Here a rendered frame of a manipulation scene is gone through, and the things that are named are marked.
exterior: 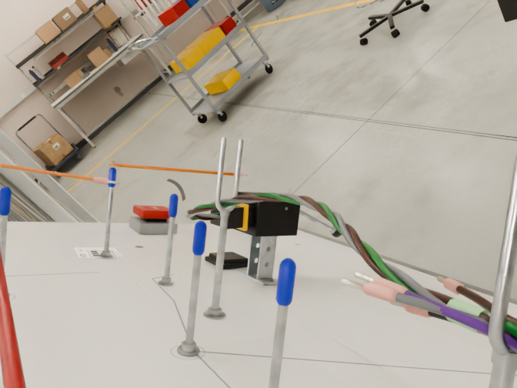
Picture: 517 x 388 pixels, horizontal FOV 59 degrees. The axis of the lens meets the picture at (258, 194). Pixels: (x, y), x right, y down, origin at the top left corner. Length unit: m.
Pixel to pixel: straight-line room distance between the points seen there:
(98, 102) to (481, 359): 8.41
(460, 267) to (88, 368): 1.62
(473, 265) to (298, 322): 1.46
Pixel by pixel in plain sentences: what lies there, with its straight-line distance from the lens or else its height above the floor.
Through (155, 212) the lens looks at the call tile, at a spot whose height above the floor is 1.10.
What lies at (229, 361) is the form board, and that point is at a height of 1.14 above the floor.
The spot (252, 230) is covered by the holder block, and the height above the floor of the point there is 1.11.
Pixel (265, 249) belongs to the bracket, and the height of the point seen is 1.08.
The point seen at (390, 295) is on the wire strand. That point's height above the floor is 1.22.
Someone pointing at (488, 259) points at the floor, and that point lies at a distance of 1.82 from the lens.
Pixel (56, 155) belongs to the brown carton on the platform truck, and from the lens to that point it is 7.77.
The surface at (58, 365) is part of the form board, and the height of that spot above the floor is 1.21.
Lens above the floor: 1.34
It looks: 27 degrees down
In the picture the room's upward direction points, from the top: 39 degrees counter-clockwise
